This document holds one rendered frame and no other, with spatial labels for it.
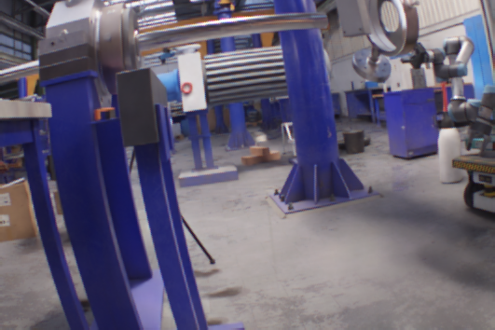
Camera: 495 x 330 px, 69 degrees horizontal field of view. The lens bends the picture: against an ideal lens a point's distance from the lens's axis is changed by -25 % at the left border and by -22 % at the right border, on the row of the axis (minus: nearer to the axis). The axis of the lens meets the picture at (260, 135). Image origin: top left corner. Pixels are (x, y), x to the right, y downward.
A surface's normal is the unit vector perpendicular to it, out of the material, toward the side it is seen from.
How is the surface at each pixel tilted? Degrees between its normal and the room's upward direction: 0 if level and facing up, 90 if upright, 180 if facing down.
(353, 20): 90
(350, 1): 90
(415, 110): 90
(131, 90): 90
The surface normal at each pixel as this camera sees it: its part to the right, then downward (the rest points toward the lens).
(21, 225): 0.46, 0.00
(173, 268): 0.15, 0.04
